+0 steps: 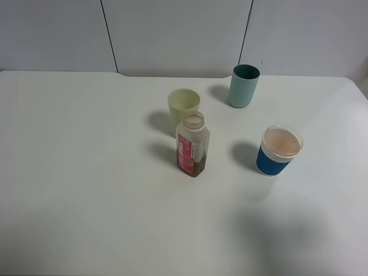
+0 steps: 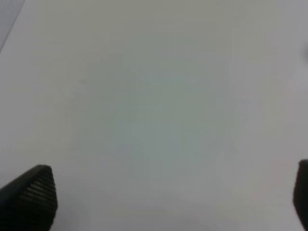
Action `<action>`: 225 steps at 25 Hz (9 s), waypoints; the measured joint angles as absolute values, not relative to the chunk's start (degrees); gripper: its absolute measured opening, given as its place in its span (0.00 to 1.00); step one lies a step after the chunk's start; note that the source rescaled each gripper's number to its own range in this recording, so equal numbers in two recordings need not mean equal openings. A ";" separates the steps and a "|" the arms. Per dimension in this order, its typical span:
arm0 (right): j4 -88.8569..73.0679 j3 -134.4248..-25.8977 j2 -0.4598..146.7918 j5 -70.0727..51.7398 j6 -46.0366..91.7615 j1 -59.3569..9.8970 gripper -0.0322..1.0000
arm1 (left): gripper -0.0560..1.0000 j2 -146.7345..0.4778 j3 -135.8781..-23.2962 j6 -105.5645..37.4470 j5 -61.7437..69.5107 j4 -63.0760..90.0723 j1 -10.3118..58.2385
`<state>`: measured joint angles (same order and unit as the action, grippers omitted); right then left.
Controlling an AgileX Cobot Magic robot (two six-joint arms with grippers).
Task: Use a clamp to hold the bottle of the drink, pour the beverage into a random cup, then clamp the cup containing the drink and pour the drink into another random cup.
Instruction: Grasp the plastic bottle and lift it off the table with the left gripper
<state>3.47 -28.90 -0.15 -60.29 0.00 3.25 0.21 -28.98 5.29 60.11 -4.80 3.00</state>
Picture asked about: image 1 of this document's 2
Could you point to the clear bottle with pink label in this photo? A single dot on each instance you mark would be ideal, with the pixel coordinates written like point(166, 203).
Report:
point(192, 137)

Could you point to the white cup with blue sleeve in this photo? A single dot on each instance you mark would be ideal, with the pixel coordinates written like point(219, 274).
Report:
point(279, 146)

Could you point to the pale yellow plastic cup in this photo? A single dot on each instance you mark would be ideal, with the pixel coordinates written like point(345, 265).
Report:
point(180, 102)

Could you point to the teal green plastic cup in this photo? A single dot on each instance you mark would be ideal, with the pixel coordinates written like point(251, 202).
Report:
point(243, 84)

